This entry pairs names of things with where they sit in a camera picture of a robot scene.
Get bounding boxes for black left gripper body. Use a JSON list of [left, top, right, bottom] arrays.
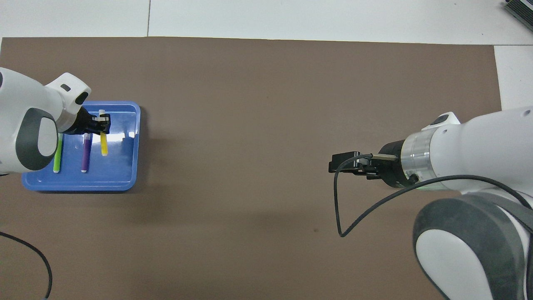
[[63, 107, 98, 135]]

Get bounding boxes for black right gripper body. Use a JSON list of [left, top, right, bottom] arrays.
[[354, 140, 417, 189]]

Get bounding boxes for yellow pen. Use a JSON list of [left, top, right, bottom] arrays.
[[98, 109, 109, 157]]

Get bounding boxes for purple pen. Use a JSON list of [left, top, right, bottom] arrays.
[[81, 132, 92, 173]]

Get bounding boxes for green pen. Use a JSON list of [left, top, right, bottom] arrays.
[[53, 133, 64, 173]]

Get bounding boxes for blue plastic tray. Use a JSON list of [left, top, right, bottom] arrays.
[[22, 100, 141, 192]]

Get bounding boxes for brown table mat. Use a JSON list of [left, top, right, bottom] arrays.
[[0, 37, 502, 300]]

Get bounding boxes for grey ribbed device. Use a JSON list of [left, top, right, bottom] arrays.
[[503, 0, 533, 26]]

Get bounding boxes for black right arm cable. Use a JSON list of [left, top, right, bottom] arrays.
[[334, 153, 533, 238]]

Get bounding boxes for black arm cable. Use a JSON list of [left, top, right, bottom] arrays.
[[334, 153, 533, 238], [0, 232, 53, 300]]

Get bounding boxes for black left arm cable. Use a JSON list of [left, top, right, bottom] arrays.
[[0, 232, 53, 300]]

